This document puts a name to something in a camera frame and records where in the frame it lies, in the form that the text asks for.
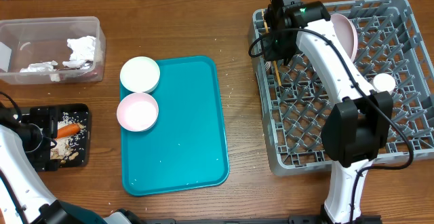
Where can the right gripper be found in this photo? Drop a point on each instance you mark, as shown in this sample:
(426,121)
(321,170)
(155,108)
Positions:
(276,53)

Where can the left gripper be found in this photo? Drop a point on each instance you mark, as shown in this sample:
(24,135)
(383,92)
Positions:
(45,117)

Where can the wooden chopstick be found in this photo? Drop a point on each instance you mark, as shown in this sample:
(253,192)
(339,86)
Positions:
(274,62)

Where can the orange carrot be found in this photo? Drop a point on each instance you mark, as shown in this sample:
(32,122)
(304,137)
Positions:
(69,130)

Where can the large pink plate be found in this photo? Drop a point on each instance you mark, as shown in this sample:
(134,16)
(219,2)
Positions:
(346,34)

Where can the white napkin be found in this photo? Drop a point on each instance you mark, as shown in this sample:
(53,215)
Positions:
(83,48)

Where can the pink bowl with nuts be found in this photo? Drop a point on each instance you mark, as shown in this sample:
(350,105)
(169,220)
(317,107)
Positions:
(137,112)

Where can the white paper cup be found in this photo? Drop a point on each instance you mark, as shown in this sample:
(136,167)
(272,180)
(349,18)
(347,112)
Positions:
(383,82)

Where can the white bowl with crumbs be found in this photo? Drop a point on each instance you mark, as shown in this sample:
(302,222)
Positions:
(140,74)

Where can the white plastic fork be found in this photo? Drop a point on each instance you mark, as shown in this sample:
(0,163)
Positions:
(267,65)

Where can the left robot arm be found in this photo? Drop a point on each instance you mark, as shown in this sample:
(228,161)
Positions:
(25,198)

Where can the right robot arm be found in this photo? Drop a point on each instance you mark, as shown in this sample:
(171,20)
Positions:
(358,123)

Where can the black waste tray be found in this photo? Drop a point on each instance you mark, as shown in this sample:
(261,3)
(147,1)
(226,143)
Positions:
(82,159)

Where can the grey dishwasher rack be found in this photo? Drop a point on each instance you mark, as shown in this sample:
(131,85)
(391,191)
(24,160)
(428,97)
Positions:
(389,42)

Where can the pile of nuts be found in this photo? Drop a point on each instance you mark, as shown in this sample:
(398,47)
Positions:
(64,149)

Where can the spilled rice grains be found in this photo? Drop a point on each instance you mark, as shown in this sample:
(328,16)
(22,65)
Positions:
(74,118)

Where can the clear plastic bin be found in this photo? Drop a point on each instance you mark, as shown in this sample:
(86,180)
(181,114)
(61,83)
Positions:
(25,41)

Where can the teal serving tray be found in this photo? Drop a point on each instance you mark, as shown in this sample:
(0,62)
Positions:
(187,147)

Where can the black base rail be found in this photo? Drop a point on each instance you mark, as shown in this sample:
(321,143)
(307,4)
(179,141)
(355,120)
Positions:
(296,219)

